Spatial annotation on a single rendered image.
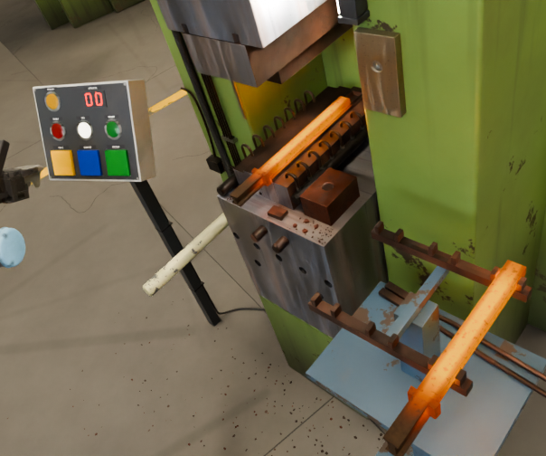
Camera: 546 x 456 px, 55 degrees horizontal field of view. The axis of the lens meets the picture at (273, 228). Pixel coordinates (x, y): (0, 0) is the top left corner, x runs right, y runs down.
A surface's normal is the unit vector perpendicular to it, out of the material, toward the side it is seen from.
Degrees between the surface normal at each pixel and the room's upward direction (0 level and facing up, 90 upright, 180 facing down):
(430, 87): 90
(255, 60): 90
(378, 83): 90
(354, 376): 0
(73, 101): 60
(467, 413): 0
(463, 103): 90
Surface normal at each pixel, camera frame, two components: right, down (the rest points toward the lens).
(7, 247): 0.97, -0.04
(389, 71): -0.65, 0.64
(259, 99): 0.72, 0.35
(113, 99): -0.36, 0.28
